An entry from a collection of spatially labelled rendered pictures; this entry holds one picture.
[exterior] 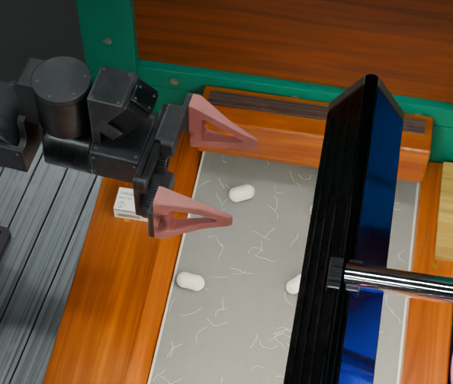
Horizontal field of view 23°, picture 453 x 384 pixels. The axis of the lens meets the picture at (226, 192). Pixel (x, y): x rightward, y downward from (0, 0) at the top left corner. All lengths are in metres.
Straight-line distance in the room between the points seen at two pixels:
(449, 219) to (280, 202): 0.22
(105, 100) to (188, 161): 0.49
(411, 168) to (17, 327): 0.56
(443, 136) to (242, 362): 0.40
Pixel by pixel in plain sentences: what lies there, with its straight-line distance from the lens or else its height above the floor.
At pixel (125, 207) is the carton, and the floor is 0.78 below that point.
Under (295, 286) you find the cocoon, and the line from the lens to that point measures 1.41.
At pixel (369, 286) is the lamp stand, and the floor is 1.11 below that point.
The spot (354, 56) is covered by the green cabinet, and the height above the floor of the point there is 0.94.
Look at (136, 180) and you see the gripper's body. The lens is 1.07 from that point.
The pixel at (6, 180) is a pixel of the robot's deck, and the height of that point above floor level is 0.67.
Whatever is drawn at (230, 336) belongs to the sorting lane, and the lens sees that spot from 1.39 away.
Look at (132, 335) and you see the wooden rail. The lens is 1.37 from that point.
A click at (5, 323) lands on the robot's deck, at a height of 0.67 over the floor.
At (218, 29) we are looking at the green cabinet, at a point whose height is 0.95.
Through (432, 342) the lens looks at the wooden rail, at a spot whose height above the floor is 0.76.
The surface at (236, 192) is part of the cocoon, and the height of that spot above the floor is 0.76.
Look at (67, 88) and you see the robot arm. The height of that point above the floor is 1.17.
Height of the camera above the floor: 1.98
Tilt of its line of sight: 56 degrees down
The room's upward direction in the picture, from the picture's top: straight up
